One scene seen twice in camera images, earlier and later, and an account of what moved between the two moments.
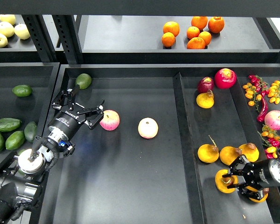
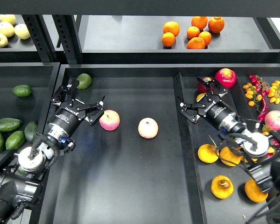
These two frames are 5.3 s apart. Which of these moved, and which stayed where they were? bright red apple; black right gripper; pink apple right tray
Moved: black right gripper
Stayed: pink apple right tray; bright red apple
